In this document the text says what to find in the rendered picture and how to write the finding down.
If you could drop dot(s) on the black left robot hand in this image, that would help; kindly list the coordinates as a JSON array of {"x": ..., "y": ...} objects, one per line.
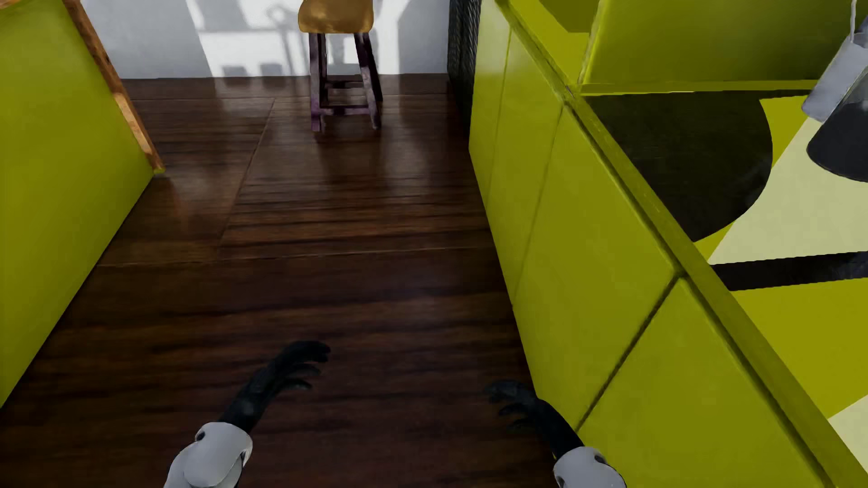
[{"x": 275, "y": 381}]

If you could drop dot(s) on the dark woven basket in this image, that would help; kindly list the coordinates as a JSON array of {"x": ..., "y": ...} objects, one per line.
[{"x": 463, "y": 47}]

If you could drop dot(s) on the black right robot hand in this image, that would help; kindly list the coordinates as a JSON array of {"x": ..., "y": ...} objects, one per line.
[{"x": 536, "y": 412}]

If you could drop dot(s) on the yellow-green kitchen counter cabinet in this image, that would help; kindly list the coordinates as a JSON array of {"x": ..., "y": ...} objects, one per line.
[{"x": 651, "y": 257}]

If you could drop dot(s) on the yellow-green cabinet with wood edge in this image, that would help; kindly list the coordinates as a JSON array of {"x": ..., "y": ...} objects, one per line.
[{"x": 64, "y": 176}]

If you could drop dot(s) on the wooden stool with yellow seat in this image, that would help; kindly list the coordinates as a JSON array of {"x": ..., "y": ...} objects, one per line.
[{"x": 340, "y": 61}]

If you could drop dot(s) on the white and grey hanging lamp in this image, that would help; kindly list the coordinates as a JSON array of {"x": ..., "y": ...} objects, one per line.
[{"x": 841, "y": 101}]

